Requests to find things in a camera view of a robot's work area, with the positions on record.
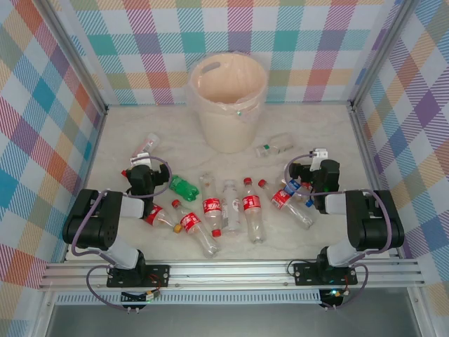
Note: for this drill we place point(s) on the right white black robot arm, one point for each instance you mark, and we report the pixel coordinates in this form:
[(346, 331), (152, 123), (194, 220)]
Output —
[(375, 217)]

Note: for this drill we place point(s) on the clear bottle blue label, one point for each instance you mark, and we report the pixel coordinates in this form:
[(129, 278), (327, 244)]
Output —
[(290, 187)]

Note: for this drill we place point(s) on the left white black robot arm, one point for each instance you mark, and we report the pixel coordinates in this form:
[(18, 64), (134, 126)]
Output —
[(91, 217)]

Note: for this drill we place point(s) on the green plastic bottle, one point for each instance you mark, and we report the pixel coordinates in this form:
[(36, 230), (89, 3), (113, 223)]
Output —
[(182, 187)]

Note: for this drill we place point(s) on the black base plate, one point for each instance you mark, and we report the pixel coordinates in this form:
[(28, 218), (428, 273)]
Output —
[(159, 275), (305, 274)]

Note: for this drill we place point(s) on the clear bottle white label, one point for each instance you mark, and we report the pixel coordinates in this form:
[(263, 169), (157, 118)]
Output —
[(231, 207)]

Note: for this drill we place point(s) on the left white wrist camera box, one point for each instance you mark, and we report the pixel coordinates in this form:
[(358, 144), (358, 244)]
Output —
[(142, 159)]

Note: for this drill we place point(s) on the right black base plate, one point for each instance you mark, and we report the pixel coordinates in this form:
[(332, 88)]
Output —
[(305, 274)]

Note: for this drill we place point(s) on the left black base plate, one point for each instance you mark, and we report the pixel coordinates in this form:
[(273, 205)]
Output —
[(159, 275)]

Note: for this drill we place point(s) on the aluminium frame post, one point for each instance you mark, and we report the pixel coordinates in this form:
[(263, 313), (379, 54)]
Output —
[(384, 52), (76, 56)]

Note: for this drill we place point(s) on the clear bottle green label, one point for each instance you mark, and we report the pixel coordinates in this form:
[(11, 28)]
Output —
[(277, 144)]

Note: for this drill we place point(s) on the Coca-Cola bottle yellow cap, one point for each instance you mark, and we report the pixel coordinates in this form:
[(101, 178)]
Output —
[(156, 214)]

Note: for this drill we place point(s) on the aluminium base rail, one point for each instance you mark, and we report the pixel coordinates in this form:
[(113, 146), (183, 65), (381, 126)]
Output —
[(228, 272)]

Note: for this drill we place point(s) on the Coca-Cola bottle red cap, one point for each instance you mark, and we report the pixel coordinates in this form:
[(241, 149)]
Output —
[(280, 199), (191, 223), (212, 207), (251, 203)]

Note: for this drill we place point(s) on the small black controller board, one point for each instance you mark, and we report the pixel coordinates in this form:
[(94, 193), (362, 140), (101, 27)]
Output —
[(333, 298), (133, 297)]

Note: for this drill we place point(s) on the clear plastic bin liner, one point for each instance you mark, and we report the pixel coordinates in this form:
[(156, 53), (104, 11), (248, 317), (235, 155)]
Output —
[(250, 112)]

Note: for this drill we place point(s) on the clear bottle faded red label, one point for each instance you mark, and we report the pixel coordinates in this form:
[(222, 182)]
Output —
[(149, 144)]

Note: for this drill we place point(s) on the beige plastic bin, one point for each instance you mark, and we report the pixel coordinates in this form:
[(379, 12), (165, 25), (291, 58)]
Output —
[(228, 130)]

